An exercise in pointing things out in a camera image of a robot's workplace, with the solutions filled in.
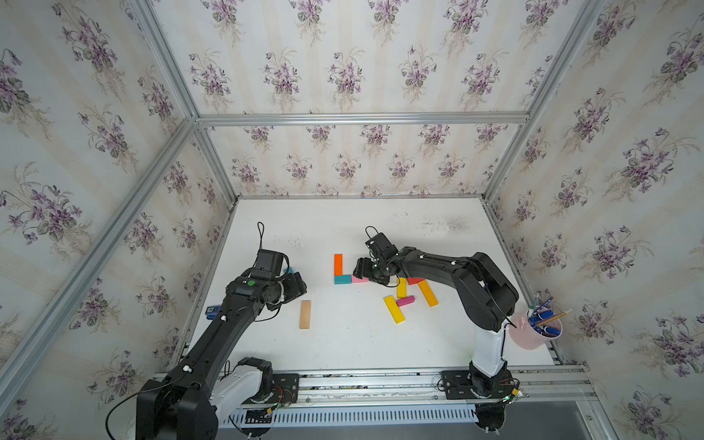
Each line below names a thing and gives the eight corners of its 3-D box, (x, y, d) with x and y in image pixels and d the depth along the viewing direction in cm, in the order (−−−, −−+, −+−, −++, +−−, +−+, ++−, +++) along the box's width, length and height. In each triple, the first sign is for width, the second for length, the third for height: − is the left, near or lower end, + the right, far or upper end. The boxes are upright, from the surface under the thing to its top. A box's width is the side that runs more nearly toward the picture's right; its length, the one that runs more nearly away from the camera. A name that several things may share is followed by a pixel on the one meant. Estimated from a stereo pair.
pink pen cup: (511, 349, 82) (531, 337, 73) (502, 324, 87) (520, 310, 78) (546, 349, 82) (569, 337, 73) (535, 324, 87) (556, 310, 78)
